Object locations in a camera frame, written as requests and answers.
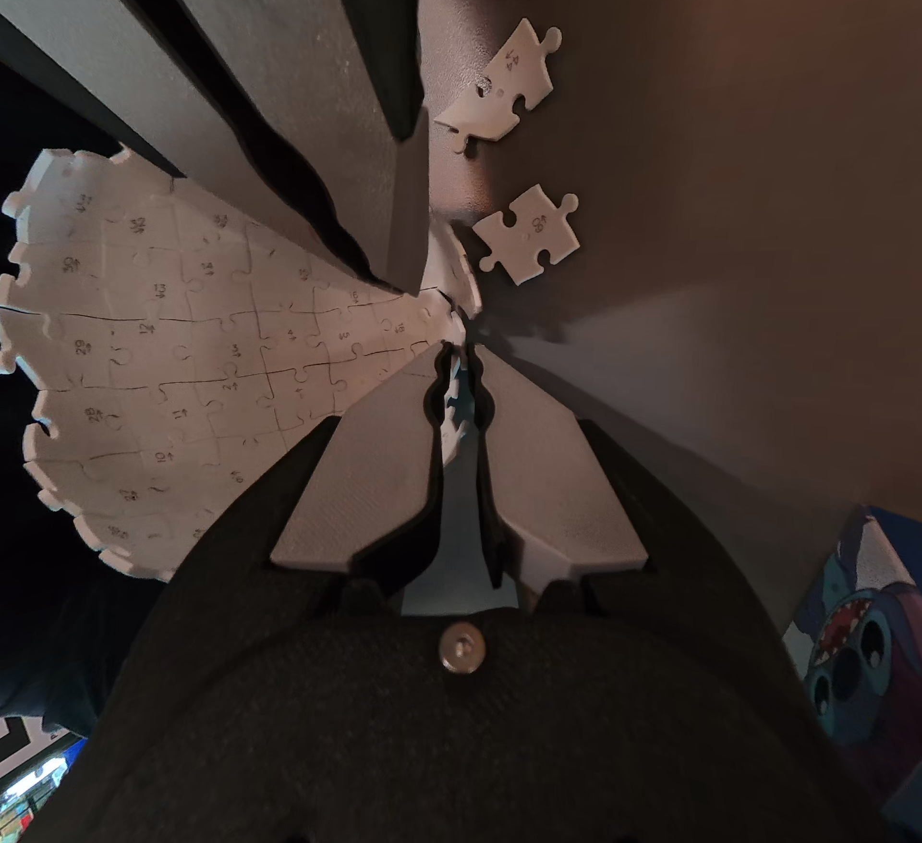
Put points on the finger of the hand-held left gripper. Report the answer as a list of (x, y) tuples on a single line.
[(86, 14), (288, 29)]

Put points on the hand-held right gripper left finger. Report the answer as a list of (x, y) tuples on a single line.
[(353, 490)]

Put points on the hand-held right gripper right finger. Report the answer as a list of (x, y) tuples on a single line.
[(562, 490)]

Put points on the partly built puzzle ball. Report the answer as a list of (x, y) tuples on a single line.
[(180, 353)]

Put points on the joined pair of puzzle pieces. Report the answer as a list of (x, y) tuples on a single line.
[(504, 90)]

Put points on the printed puzzle box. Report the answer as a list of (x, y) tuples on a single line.
[(864, 641)]

